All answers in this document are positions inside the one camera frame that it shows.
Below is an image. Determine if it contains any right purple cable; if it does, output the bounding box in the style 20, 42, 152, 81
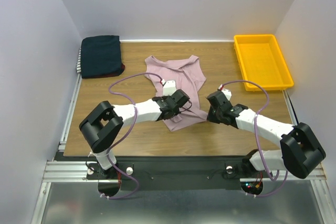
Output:
217, 80, 289, 199

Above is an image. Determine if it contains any pink tank top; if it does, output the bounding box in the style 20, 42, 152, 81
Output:
145, 55, 207, 132

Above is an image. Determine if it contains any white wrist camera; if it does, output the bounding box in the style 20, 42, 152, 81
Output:
218, 84, 232, 101
160, 79, 176, 96

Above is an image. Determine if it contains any purple cable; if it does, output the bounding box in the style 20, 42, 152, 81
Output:
99, 73, 169, 200
217, 80, 289, 199

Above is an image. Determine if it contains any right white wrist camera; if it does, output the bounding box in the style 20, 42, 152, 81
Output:
218, 84, 232, 101

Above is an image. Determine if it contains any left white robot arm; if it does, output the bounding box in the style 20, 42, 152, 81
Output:
79, 89, 190, 179

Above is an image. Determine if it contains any folded navy tank top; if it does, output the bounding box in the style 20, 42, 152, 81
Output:
80, 35, 122, 79

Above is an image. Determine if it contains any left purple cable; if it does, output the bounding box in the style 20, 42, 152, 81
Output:
99, 73, 169, 200

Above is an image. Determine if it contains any yellow plastic bin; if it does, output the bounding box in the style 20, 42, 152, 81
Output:
234, 34, 294, 91

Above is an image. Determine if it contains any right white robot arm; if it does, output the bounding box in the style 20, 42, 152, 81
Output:
207, 89, 326, 179

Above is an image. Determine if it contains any folded dark red tank top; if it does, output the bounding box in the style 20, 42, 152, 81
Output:
106, 64, 125, 77

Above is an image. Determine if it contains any folded striped tank top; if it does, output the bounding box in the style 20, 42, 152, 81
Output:
76, 48, 81, 73

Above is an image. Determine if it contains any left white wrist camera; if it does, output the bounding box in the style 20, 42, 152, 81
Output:
160, 79, 176, 96

